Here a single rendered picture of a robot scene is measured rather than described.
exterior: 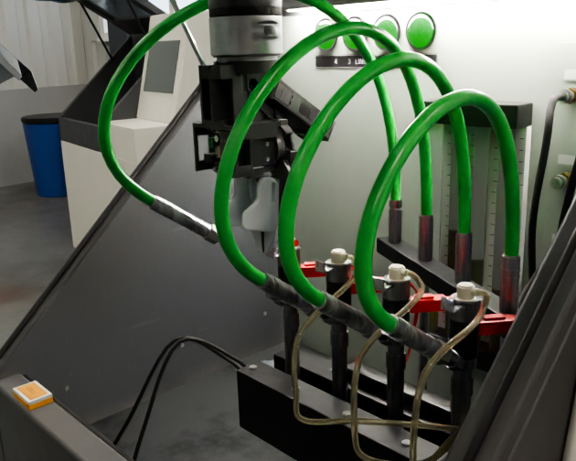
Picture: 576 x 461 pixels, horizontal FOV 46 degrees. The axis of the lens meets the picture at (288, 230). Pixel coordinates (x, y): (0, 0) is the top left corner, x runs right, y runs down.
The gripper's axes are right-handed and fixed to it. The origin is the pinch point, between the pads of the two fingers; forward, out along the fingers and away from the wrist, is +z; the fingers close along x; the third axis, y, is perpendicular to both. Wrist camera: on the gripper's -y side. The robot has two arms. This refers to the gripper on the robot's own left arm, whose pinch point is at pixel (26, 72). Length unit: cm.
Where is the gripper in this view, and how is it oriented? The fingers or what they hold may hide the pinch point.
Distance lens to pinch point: 82.5
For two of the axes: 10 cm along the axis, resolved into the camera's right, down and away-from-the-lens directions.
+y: -6.7, 7.4, -0.7
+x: 1.5, 0.4, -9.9
